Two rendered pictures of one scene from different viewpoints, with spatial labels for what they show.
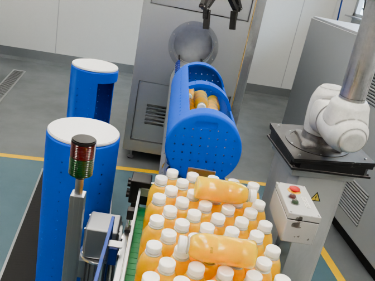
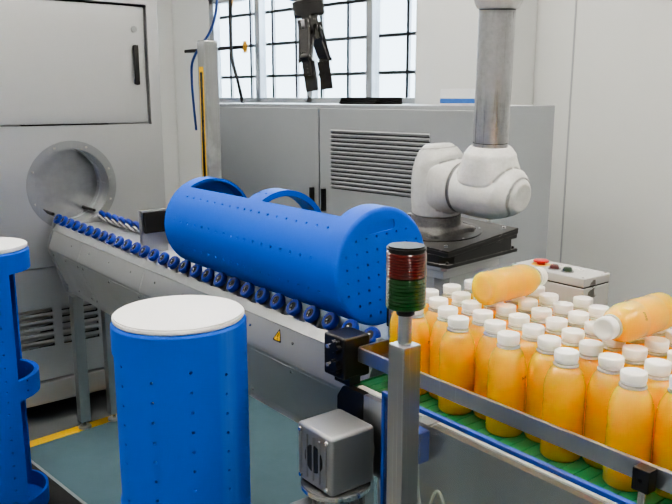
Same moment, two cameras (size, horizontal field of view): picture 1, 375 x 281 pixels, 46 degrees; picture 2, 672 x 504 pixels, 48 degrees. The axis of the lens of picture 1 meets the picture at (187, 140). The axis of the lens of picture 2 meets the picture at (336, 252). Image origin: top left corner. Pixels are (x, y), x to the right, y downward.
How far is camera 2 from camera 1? 1.02 m
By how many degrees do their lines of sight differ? 34
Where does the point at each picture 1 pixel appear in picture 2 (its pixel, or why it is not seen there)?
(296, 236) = not seen: hidden behind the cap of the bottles
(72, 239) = (411, 426)
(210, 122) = (383, 220)
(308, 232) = (602, 298)
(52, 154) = (164, 368)
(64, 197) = (204, 437)
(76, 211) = (413, 373)
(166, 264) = (616, 358)
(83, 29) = not seen: outside the picture
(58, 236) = not seen: outside the picture
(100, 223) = (337, 427)
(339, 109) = (490, 161)
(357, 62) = (494, 93)
